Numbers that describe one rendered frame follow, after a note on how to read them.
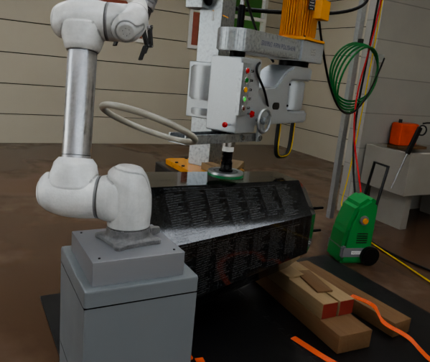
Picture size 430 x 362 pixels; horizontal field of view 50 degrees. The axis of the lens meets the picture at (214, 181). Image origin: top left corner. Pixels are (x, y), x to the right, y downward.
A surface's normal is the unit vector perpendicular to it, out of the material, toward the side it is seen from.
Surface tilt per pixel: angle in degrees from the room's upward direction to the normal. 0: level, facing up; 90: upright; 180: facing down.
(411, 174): 90
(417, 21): 90
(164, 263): 90
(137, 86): 90
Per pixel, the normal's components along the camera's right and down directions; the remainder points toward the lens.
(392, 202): -0.88, 0.04
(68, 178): 0.04, -0.04
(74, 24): -0.11, 0.12
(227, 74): -0.61, 0.13
